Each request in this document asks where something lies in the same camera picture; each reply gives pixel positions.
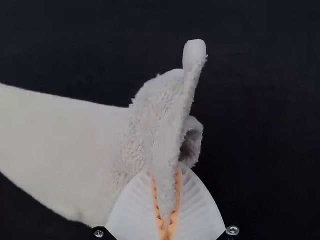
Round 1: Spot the black mat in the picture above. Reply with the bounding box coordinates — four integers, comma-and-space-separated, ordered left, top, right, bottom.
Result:
0, 0, 320, 240

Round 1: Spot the pale towel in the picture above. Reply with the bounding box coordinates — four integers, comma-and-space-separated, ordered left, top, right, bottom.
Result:
0, 38, 209, 227

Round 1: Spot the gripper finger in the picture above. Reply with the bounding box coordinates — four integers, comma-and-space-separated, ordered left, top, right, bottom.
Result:
171, 163, 241, 240
91, 170, 166, 240

